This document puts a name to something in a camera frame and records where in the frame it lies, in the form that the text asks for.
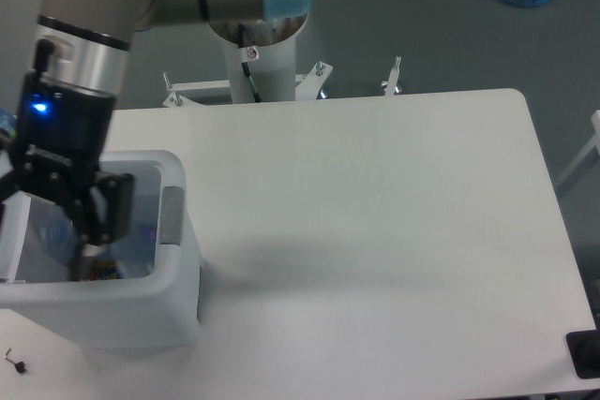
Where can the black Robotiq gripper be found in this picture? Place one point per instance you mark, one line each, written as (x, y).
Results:
(60, 134)

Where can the clear plastic water bottle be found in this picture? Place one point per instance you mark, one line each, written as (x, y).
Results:
(57, 236)

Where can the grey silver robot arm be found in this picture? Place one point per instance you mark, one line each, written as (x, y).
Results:
(84, 44)

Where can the white plastic trash can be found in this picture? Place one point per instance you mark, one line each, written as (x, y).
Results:
(155, 303)

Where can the colourful snack wrapper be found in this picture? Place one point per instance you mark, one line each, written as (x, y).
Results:
(102, 269)

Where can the blue labelled bottle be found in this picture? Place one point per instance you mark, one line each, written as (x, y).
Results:
(8, 122)

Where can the black device at table edge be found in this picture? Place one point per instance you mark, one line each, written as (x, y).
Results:
(584, 350)

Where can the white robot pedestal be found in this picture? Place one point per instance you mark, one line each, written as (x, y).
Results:
(260, 60)

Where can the white metal frame right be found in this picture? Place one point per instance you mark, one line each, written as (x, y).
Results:
(581, 163)

